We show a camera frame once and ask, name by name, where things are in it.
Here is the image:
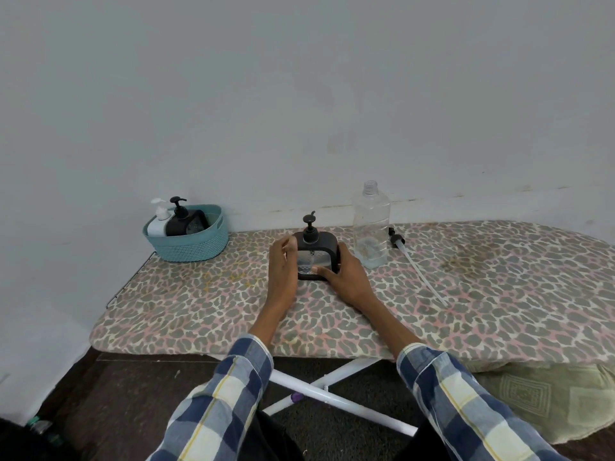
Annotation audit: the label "person's right hand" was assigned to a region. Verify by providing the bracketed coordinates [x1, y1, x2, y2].
[311, 242, 381, 318]

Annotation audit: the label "person's left hand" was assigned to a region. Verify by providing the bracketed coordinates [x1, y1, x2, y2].
[249, 235, 300, 346]

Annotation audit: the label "black soap dispenser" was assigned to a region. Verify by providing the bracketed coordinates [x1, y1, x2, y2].
[293, 230, 342, 282]
[165, 209, 210, 238]

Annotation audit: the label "tall clear plastic bottle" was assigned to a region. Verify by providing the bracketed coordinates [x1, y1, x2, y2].
[352, 181, 392, 270]

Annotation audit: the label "long-tube black pump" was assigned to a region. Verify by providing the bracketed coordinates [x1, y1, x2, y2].
[388, 227, 450, 309]

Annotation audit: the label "white square dispenser bottle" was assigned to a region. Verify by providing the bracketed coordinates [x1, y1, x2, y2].
[146, 211, 170, 238]

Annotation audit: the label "person's right forearm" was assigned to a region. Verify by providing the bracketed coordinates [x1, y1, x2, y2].
[360, 302, 573, 461]

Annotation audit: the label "person's left forearm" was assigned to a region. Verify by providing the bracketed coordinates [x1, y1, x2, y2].
[146, 316, 289, 461]

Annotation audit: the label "person's black trousers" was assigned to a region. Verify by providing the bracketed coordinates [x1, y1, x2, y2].
[240, 410, 448, 461]

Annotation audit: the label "teal plastic basket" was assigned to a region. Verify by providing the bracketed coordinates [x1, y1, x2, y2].
[142, 204, 229, 263]

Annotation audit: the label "leopard print ironing board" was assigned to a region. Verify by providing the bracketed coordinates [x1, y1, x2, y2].
[90, 220, 615, 437]

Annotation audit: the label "clear plastic water bottle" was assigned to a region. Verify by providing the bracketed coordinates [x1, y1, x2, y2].
[24, 415, 54, 437]

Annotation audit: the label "black bag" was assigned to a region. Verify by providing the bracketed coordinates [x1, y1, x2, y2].
[0, 417, 63, 461]

